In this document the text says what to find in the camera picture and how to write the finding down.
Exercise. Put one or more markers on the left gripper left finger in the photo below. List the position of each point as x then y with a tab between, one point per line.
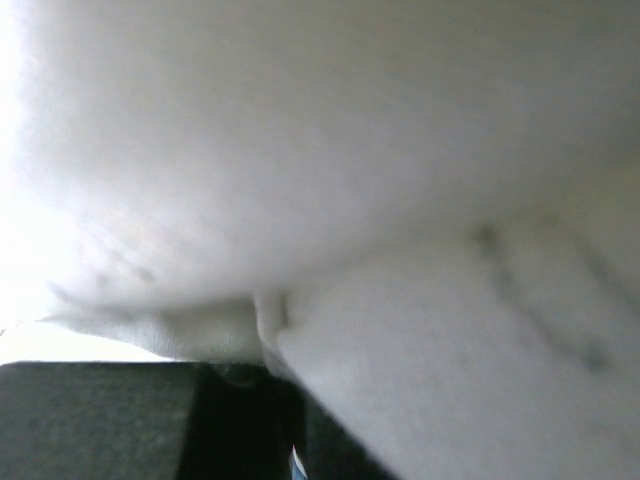
136	421

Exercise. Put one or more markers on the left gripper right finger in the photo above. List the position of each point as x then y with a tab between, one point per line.
328	452

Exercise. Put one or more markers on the white pillow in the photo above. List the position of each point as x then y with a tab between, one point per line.
425	212

